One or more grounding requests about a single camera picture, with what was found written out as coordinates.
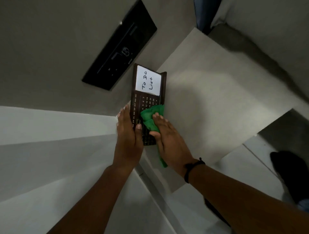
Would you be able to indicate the white paper note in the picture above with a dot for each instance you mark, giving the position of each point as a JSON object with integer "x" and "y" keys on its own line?
{"x": 147, "y": 80}

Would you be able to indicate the blue fabric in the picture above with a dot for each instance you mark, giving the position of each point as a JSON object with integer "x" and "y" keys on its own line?
{"x": 206, "y": 14}

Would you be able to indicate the green cleaning cloth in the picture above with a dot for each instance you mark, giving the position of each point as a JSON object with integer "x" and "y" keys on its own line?
{"x": 148, "y": 118}

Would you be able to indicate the person's black sock foot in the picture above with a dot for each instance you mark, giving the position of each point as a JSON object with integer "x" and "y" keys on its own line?
{"x": 292, "y": 173}

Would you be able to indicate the black wristband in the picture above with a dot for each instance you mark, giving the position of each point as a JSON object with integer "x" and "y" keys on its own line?
{"x": 190, "y": 167}

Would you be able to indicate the blue trouser leg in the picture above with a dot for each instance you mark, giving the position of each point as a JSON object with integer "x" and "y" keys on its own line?
{"x": 303, "y": 205}

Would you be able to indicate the person's right hand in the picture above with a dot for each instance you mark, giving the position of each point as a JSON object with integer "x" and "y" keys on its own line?
{"x": 171, "y": 142}

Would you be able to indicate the person's left thumb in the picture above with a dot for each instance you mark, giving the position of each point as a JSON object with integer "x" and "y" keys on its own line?
{"x": 138, "y": 129}

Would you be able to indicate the person's right thumb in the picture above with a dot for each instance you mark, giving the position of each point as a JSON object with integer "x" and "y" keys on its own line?
{"x": 154, "y": 136}

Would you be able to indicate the white bed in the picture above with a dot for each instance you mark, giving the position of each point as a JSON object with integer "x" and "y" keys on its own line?
{"x": 265, "y": 19}

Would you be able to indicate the person's left hand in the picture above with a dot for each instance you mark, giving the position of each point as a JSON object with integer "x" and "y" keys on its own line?
{"x": 128, "y": 144}

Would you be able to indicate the person's right forearm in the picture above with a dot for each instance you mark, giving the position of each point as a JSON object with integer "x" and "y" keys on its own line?
{"x": 241, "y": 202}

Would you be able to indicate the black wall switch panel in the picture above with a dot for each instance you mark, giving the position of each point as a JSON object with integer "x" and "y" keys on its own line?
{"x": 120, "y": 48}

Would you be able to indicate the dark wooden calendar board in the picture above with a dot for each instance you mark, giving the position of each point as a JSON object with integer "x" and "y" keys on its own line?
{"x": 144, "y": 101}

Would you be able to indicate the person's right middle finger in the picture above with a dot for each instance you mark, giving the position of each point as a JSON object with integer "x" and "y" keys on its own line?
{"x": 161, "y": 120}

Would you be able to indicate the person's left forearm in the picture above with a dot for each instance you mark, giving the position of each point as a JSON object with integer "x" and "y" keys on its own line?
{"x": 96, "y": 202}

